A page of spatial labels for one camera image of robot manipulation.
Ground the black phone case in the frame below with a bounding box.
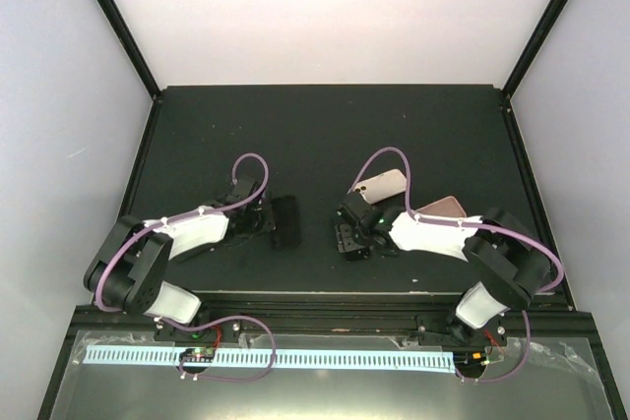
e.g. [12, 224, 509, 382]
[271, 196, 301, 250]

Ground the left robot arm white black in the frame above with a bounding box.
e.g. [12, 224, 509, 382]
[83, 176, 274, 340]

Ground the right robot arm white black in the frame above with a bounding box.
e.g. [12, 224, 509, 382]
[335, 192, 553, 345]

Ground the pink phone case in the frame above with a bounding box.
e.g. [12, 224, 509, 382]
[414, 196, 467, 218]

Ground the left circuit board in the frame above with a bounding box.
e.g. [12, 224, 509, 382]
[179, 347, 215, 363]

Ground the circuit board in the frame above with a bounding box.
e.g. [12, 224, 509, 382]
[453, 351, 505, 367]
[179, 347, 215, 363]

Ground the right circuit board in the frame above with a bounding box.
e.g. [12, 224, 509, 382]
[453, 351, 505, 367]

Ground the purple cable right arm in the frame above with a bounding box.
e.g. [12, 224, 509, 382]
[346, 146, 565, 386]

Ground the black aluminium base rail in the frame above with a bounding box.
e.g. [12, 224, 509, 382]
[68, 293, 599, 342]

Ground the white slotted cable duct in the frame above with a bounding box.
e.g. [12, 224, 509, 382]
[82, 345, 456, 374]

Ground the black frame post left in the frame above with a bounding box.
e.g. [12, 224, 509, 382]
[95, 0, 161, 99]

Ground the black frame post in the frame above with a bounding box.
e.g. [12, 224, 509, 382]
[501, 0, 602, 96]
[95, 0, 161, 99]

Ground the black frame post right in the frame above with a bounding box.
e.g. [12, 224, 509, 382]
[501, 0, 602, 96]

